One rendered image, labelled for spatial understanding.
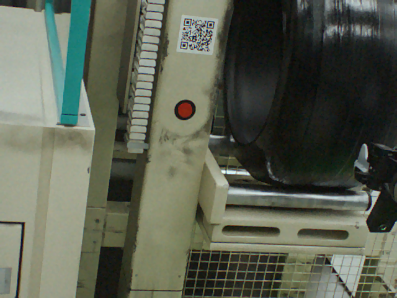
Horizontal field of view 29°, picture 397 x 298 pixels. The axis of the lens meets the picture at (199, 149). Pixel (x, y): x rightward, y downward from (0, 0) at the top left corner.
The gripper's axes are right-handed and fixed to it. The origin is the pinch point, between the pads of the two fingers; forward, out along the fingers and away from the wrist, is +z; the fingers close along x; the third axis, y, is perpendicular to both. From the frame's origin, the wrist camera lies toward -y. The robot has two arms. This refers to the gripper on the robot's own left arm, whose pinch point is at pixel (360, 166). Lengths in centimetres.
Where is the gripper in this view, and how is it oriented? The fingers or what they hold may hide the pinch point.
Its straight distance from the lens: 156.9
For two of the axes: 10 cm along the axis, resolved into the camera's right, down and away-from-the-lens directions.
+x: -9.7, -0.6, -2.5
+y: 1.3, -9.6, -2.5
